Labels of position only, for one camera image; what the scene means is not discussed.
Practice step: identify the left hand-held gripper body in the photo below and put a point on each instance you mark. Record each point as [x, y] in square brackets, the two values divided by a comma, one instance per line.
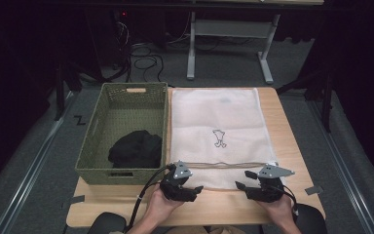
[175, 190]

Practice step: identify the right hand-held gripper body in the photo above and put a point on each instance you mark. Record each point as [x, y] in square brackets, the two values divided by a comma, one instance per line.
[268, 191]

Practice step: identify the black garment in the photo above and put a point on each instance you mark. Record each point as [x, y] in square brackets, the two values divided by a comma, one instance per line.
[136, 149]

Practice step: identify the white mesh laundry bag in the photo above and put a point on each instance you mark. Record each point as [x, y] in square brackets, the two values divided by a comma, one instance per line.
[214, 110]

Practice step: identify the green woven basket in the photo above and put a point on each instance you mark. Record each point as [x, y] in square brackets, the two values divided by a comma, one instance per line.
[126, 107]

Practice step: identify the person's left hand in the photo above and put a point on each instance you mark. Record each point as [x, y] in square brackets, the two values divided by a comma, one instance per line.
[159, 204]

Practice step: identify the person's right hand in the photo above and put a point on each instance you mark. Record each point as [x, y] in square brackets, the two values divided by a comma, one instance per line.
[280, 211]

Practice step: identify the person's lap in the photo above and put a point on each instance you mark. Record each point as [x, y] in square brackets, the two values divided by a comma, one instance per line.
[204, 230]

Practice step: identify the grey tape strip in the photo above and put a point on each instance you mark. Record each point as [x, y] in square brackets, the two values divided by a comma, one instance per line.
[74, 201]
[314, 190]

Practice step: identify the black metal stand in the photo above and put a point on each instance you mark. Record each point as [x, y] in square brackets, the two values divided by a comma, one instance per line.
[60, 94]
[326, 97]

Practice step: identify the metal floor rail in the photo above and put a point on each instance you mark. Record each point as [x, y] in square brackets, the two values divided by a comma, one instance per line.
[32, 169]
[344, 162]

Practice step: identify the white metal desk frame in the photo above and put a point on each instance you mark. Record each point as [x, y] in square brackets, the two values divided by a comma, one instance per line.
[230, 27]

